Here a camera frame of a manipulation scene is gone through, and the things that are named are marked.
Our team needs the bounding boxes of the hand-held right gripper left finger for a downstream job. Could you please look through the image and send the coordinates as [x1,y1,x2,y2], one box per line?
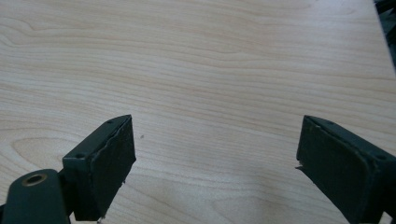
[62,114,137,222]

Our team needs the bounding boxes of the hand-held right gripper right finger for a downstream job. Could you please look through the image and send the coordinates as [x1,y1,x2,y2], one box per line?
[295,115,396,224]

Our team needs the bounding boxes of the dark object beside table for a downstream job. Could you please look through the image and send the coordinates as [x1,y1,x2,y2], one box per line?
[374,0,396,74]

